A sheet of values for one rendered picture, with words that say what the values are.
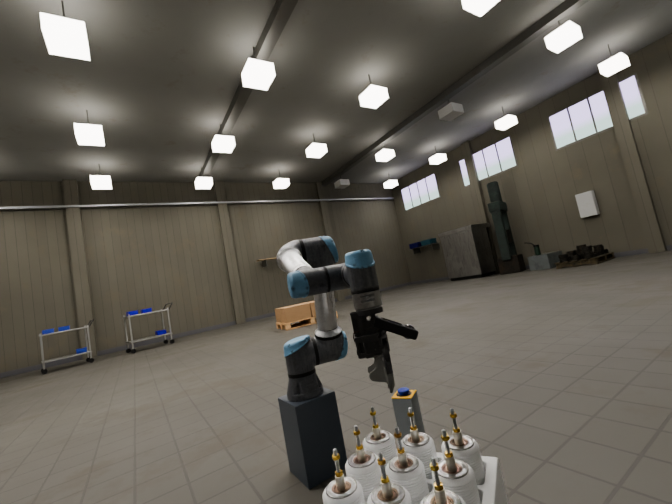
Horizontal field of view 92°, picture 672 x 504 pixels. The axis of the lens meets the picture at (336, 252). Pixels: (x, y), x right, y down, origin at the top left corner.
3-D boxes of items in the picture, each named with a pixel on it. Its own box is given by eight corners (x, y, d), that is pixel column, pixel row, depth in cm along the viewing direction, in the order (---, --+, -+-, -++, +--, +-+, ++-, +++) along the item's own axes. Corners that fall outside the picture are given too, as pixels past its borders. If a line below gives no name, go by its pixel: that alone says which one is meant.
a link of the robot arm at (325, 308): (311, 358, 145) (295, 237, 135) (342, 350, 149) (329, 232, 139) (317, 371, 134) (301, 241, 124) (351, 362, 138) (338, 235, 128)
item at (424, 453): (439, 492, 96) (426, 429, 98) (453, 514, 86) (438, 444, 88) (408, 499, 95) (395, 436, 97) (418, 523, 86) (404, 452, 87)
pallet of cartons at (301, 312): (322, 317, 757) (318, 299, 761) (341, 317, 684) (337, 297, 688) (273, 329, 693) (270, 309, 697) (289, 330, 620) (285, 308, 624)
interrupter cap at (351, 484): (340, 476, 83) (340, 473, 83) (363, 484, 78) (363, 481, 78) (319, 494, 77) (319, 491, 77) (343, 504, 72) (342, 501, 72)
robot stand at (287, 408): (289, 471, 135) (277, 397, 138) (326, 452, 145) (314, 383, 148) (309, 490, 120) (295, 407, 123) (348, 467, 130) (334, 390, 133)
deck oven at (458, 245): (501, 272, 1120) (489, 222, 1136) (482, 277, 1063) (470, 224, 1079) (466, 277, 1236) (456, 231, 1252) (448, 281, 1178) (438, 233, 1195)
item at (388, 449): (406, 511, 91) (393, 444, 92) (372, 513, 92) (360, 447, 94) (405, 488, 100) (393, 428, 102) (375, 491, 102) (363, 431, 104)
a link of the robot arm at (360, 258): (365, 251, 92) (376, 246, 84) (372, 289, 91) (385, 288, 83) (339, 255, 90) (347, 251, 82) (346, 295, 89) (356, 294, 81)
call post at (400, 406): (410, 494, 107) (390, 398, 110) (415, 481, 114) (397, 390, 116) (431, 498, 104) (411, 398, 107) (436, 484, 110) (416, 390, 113)
